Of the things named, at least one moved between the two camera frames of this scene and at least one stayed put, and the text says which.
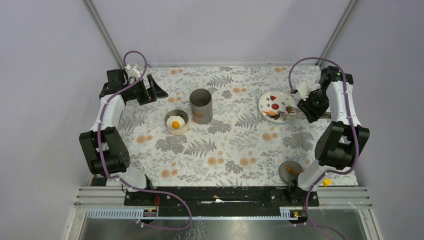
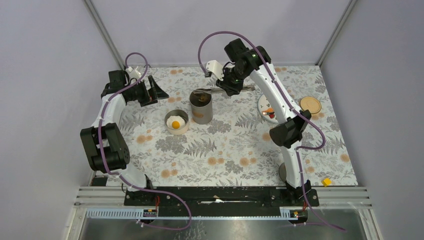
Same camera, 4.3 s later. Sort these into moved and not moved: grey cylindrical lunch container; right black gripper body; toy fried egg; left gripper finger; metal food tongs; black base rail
Moved: right black gripper body; metal food tongs
Not moved: toy fried egg; black base rail; left gripper finger; grey cylindrical lunch container
